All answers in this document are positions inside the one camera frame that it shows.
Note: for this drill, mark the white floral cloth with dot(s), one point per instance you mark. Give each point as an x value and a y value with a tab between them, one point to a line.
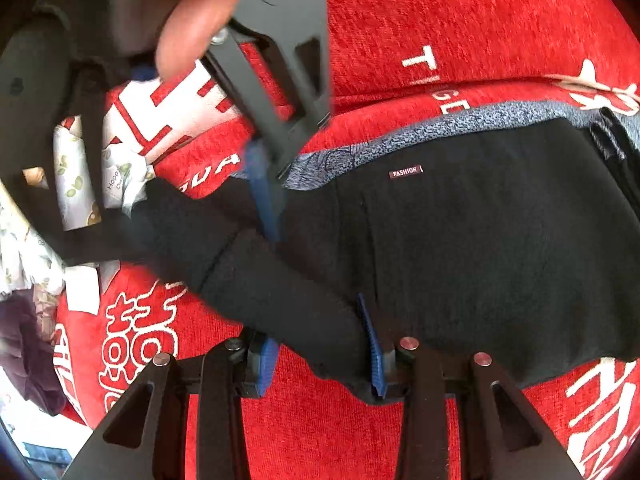
75	175

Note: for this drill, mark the black sweater with grey collar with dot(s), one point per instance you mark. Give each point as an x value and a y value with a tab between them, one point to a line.
450	260

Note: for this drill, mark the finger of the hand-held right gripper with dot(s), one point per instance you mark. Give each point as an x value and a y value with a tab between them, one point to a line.
20	90
262	195

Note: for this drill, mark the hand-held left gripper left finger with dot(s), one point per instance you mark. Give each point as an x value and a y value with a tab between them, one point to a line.
265	367

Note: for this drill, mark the person's right hand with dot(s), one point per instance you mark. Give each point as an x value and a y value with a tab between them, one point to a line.
195	25

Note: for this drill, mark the red printed sofa cover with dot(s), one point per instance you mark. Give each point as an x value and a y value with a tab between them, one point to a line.
450	35

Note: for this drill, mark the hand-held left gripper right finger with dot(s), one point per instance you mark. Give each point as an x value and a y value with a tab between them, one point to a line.
377	360

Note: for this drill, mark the dark purple cloth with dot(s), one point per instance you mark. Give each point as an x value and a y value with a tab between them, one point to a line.
30	355

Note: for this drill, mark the white paper tag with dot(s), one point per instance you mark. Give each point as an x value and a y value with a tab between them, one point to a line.
82	287

